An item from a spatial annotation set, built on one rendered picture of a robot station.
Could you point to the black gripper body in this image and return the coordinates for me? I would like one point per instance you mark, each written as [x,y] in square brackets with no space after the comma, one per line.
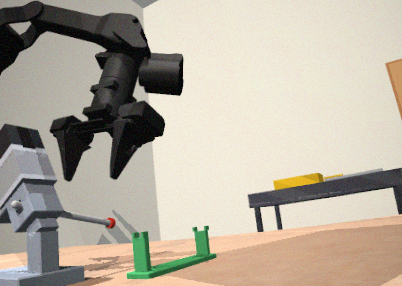
[113,100]

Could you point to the grey tapered pin with dark red cap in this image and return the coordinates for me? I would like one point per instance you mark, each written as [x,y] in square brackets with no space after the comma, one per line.
[109,222]

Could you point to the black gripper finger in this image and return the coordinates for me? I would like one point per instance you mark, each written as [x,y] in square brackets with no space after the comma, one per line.
[127,137]
[71,150]

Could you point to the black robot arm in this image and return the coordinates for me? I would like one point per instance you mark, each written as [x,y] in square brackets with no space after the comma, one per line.
[127,56]

